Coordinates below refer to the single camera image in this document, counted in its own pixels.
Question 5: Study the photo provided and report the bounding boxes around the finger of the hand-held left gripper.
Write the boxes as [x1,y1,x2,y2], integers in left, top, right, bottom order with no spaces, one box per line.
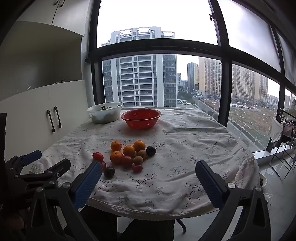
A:
[5,150,42,175]
[14,158,72,186]

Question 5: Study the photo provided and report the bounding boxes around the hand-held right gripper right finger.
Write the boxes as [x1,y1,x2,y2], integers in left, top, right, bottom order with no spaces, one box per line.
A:
[195,160,272,241]

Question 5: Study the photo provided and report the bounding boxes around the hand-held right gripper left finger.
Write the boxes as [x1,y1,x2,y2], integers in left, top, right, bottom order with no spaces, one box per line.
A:
[23,160,103,241]

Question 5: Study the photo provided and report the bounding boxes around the red plastic colander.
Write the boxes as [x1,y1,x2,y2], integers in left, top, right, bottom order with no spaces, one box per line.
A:
[121,108,162,130]

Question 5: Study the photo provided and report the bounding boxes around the floral white tablecloth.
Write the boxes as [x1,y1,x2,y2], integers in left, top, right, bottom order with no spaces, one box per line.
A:
[29,107,260,217]

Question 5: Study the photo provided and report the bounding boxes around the white low cabinet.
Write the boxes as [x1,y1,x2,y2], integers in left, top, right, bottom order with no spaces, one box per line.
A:
[0,80,95,163]

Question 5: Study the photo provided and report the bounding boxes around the black table leg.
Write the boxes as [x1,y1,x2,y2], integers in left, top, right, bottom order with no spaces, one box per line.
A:
[174,218,186,234]

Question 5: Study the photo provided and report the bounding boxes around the white plastic bowl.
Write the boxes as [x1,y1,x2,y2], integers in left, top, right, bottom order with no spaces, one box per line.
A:
[87,102,124,124]

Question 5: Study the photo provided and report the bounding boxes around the person's body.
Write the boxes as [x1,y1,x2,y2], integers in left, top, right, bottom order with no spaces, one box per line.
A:
[79,205,175,241]

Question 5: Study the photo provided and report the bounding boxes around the chopped green vegetables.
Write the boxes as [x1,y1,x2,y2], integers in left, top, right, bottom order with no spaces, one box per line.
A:
[97,105,121,111]

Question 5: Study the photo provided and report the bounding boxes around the metal drying rack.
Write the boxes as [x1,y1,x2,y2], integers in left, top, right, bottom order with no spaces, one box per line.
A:
[266,108,296,181]

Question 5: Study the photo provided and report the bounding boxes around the white hanging garment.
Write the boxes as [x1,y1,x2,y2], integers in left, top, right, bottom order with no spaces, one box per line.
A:
[269,116,284,143]

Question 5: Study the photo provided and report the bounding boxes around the pink hanging garment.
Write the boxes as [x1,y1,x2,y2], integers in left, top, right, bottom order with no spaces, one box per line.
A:
[282,120,294,142]

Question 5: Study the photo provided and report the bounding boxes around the beige high-rise building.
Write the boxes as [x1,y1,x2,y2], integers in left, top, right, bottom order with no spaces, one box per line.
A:
[232,64,255,102]
[198,57,222,98]

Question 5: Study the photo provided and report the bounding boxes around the dark glass tower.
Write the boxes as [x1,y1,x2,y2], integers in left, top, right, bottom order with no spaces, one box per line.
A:
[187,62,199,93]

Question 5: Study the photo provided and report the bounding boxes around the white high-rise building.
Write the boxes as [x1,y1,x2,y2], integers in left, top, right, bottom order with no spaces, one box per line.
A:
[102,27,178,108]

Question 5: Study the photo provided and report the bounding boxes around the black cabinet handle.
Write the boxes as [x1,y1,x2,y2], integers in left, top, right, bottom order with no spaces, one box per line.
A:
[46,109,55,133]
[54,106,62,128]

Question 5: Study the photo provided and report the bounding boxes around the white wall cabinet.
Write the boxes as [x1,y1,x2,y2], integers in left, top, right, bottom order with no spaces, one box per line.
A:
[14,0,95,37]

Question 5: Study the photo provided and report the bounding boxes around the black window frame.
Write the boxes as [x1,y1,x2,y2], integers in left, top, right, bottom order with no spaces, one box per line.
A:
[85,0,296,153]

